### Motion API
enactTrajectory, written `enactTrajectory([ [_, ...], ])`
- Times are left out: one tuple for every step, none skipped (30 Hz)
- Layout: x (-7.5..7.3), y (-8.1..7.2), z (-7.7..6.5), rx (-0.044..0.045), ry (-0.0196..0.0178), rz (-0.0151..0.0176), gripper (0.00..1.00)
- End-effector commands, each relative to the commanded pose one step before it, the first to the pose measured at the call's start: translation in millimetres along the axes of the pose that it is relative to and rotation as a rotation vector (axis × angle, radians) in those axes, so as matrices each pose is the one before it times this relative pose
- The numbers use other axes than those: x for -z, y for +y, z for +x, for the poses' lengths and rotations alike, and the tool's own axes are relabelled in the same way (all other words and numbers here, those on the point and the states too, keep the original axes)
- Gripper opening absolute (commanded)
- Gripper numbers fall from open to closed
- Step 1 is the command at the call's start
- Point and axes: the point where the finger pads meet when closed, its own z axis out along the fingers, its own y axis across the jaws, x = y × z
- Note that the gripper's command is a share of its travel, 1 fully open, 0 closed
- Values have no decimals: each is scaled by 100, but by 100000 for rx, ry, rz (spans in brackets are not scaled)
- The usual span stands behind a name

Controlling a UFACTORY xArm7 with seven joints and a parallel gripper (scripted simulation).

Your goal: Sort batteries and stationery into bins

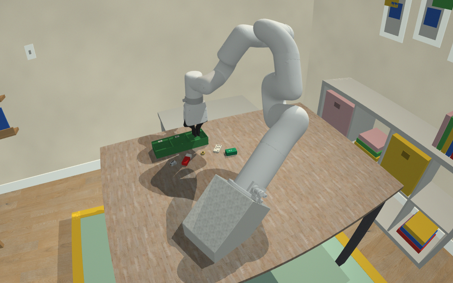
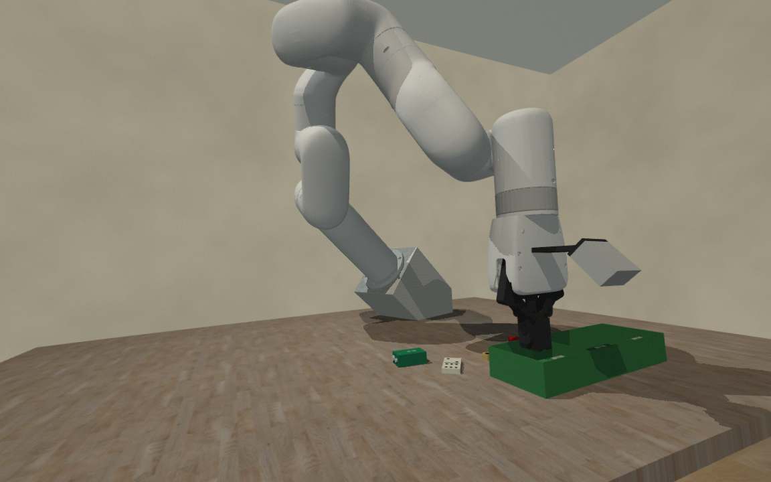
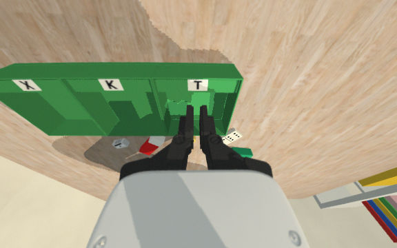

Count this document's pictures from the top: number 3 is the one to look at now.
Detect green 9v battery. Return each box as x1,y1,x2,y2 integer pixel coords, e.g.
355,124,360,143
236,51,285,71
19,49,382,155
232,147,253,158

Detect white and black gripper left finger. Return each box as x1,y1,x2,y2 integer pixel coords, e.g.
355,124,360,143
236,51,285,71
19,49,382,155
119,105,194,181

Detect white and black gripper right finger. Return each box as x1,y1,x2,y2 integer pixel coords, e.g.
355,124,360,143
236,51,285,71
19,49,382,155
199,105,273,178

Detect white domino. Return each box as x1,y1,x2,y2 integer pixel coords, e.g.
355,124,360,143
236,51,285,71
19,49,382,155
221,128,243,145

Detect green rack of bins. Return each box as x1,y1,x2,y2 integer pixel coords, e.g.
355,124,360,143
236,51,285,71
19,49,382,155
0,62,244,136

